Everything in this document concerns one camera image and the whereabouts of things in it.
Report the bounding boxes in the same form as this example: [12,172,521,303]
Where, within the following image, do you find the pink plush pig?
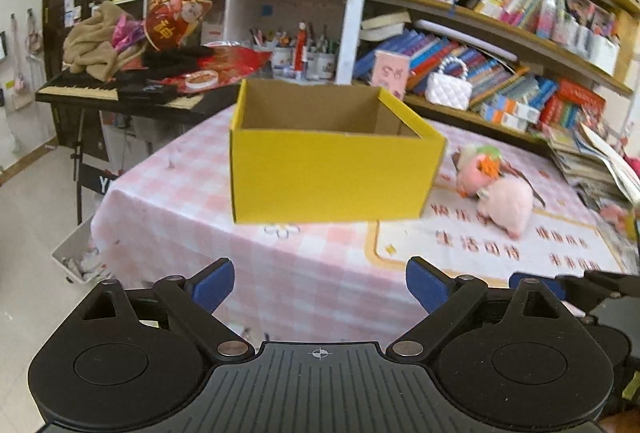
[477,176,534,239]

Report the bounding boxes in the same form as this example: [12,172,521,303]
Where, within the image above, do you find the pink plush chick orange feet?
[451,144,502,198]

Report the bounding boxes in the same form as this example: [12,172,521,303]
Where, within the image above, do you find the pink cartoon desk mat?
[364,122,632,287]

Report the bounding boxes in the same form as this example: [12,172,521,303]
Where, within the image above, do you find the pink checkered tablecloth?
[89,105,640,349]

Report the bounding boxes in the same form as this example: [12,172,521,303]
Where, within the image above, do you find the yellow cardboard box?
[230,80,447,224]

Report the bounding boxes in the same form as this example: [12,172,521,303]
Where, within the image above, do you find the orange white medicine box lower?
[480,104,528,132]

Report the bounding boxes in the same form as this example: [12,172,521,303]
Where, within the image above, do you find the orange white medicine box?
[480,104,528,132]
[491,95,540,124]

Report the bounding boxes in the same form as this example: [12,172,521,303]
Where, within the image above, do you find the stack of magazines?
[544,123,639,207]

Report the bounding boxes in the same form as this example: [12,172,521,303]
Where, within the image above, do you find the black electric piano keyboard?
[35,71,240,124]

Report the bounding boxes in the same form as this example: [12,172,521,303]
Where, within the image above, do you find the orange white medicine box upper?
[491,95,540,124]

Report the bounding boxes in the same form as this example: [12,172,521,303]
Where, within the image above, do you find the white quilted pearl handbag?
[425,56,473,110]

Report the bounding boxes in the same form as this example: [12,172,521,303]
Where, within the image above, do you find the pink cylindrical container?
[370,51,410,101]

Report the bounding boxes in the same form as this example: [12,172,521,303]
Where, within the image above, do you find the red packaging bag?
[160,44,272,95]

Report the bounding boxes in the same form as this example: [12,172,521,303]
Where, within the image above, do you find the red dictionary book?
[555,78,605,114]

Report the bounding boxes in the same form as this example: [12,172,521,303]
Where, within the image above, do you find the beige cloth pile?
[62,1,146,82]

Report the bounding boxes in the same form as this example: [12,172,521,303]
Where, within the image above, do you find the wooden bookshelf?
[334,0,640,154]

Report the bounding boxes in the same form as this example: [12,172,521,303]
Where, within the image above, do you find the white cubby shelf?
[196,0,346,82]

